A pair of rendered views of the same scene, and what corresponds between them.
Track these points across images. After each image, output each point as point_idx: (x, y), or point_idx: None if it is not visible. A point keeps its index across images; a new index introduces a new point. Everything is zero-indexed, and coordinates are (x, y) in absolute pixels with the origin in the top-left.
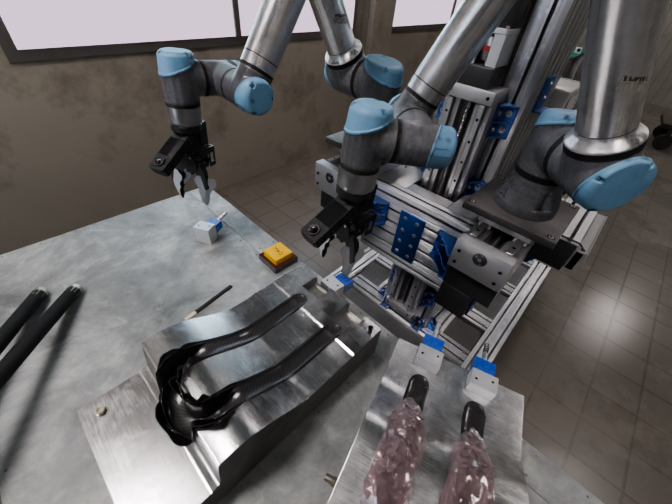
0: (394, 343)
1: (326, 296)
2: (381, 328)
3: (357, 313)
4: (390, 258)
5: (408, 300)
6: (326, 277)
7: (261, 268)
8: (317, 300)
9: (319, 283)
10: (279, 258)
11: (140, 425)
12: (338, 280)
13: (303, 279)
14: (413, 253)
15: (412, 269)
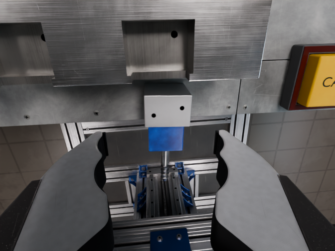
0: (4, 113)
1: (112, 50)
2: (45, 118)
3: (99, 108)
4: (182, 217)
5: (155, 184)
6: (189, 111)
7: (331, 28)
8: (115, 14)
9: (176, 76)
10: (319, 68)
11: None
12: (163, 126)
13: (211, 40)
14: (152, 250)
15: (149, 224)
